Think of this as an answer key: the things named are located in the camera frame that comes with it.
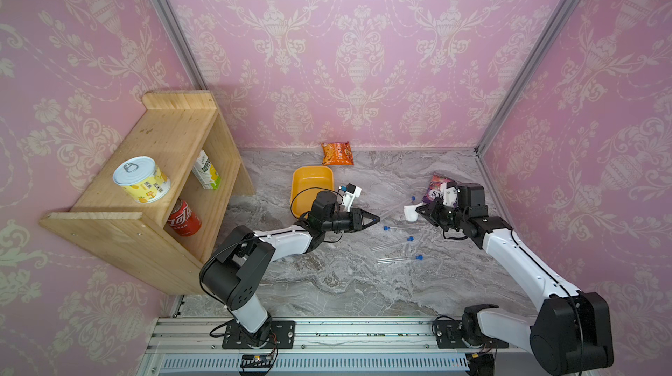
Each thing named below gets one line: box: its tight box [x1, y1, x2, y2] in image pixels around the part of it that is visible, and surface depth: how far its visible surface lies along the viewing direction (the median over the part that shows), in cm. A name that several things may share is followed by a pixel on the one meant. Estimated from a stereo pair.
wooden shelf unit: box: [40, 90, 256, 296], surface depth 66 cm
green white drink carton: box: [191, 149, 222, 190], surface depth 78 cm
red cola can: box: [167, 197, 203, 237], surface depth 67 cm
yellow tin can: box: [112, 155, 172, 204], surface depth 52 cm
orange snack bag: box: [320, 140, 355, 167], surface depth 118 cm
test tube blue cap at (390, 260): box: [376, 254, 425, 265], surface depth 91 cm
